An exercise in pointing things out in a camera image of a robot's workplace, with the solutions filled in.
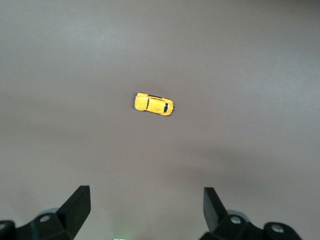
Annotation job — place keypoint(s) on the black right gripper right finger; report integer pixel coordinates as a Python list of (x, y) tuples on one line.
[(215, 212)]

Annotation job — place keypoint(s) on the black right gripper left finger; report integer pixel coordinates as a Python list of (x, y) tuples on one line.
[(72, 212)]

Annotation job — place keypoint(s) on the yellow beetle toy car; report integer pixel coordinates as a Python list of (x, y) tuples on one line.
[(155, 105)]

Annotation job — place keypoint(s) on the brown table cover sheet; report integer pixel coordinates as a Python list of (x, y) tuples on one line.
[(75, 75)]

